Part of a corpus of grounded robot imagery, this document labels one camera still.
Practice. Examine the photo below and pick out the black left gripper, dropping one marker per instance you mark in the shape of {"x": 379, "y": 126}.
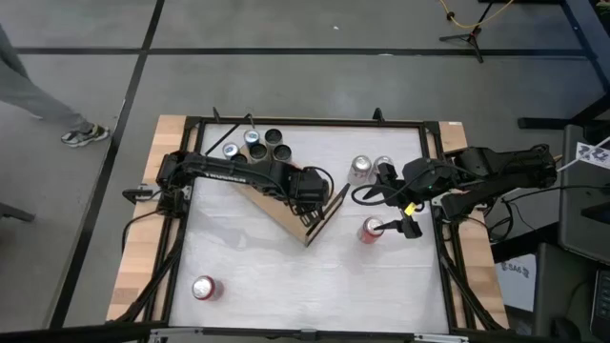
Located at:
{"x": 310, "y": 186}

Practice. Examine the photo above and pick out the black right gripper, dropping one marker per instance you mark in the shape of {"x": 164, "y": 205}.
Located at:
{"x": 388, "y": 174}

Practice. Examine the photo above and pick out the red Fanta soda can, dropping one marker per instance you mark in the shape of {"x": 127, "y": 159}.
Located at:
{"x": 204, "y": 288}
{"x": 368, "y": 234}

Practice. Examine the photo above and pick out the Celsius peach vibe can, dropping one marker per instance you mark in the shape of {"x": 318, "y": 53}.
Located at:
{"x": 282, "y": 152}

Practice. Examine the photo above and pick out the blue Red Bull can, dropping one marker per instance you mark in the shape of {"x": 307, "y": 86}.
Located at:
{"x": 251, "y": 137}
{"x": 230, "y": 150}

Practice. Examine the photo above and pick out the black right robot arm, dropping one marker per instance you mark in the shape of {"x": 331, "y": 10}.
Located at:
{"x": 500, "y": 167}

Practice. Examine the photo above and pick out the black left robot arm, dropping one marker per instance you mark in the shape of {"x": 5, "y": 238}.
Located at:
{"x": 214, "y": 172}

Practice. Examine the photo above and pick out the silver Diet Coke can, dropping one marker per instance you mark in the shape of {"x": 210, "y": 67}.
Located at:
{"x": 360, "y": 164}
{"x": 382, "y": 160}

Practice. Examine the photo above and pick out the white glossy table mat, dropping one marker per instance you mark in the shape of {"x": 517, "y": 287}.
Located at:
{"x": 286, "y": 286}

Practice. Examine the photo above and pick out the white SA6 paper sign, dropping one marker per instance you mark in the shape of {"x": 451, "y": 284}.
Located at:
{"x": 517, "y": 281}

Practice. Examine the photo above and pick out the black desk foot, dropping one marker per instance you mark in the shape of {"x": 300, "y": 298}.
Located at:
{"x": 548, "y": 123}

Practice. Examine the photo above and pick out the black tripod stand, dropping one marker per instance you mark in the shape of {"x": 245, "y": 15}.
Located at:
{"x": 472, "y": 40}

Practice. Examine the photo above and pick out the grey cabinet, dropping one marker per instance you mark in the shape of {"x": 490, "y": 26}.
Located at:
{"x": 583, "y": 214}

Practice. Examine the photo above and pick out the white marker paper sheet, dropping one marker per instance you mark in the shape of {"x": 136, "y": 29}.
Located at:
{"x": 593, "y": 155}

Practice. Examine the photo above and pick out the person's shoe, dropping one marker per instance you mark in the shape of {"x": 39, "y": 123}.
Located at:
{"x": 86, "y": 135}

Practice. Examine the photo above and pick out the black rig crossbar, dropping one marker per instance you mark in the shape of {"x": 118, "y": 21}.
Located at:
{"x": 71, "y": 333}

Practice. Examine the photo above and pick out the black stand foot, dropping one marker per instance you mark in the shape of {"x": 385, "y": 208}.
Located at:
{"x": 16, "y": 213}

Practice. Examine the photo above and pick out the person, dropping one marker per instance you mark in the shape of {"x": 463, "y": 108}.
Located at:
{"x": 28, "y": 95}

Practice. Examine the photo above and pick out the black aluminium table frame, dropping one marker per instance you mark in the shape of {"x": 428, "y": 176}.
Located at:
{"x": 310, "y": 122}

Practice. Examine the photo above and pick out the blue metal desk frame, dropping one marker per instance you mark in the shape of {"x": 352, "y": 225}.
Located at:
{"x": 581, "y": 28}

